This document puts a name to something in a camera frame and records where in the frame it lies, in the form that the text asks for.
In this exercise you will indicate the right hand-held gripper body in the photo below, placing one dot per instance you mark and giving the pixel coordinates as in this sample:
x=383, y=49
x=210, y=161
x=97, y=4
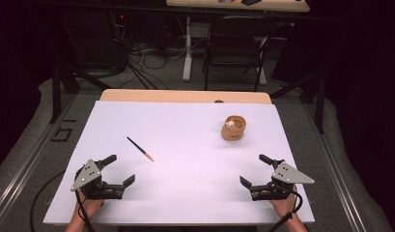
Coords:
x=287, y=175

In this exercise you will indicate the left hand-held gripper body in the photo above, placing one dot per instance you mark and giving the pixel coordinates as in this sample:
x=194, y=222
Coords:
x=89, y=174

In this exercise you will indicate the black pencil with orange tip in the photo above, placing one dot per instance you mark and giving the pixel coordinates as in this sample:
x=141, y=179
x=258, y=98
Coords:
x=139, y=149

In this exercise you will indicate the tan round pen holder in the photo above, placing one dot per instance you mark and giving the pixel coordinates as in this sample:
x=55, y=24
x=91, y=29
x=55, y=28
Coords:
x=233, y=132

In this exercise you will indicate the person's right hand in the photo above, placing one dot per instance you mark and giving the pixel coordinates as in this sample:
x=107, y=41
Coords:
x=283, y=206

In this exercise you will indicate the person's left hand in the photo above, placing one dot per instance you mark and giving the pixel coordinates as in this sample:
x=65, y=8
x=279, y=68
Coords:
x=90, y=206

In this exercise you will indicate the small white object in holder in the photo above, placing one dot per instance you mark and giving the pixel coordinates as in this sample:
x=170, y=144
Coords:
x=230, y=123

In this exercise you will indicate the white table cover sheet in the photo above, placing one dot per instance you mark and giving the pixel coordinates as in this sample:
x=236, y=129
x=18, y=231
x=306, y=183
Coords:
x=185, y=167

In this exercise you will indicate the black metal stand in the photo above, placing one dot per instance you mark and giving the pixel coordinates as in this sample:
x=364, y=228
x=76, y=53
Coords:
x=58, y=87
x=319, y=96

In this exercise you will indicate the light wooden table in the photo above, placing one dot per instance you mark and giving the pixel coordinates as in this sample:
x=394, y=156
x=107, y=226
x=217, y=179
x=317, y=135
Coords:
x=172, y=96

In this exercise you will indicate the white desk leg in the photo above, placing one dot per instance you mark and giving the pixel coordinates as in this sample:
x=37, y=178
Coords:
x=187, y=51
x=262, y=64

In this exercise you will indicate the black folding chair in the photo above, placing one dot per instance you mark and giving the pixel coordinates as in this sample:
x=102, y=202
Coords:
x=237, y=42

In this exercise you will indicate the wooden background desk top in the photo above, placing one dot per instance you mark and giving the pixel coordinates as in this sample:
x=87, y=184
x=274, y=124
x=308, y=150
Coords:
x=217, y=5

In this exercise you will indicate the aluminium floor rail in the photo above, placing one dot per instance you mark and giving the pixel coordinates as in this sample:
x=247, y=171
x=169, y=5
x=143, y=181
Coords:
x=336, y=174
x=27, y=167

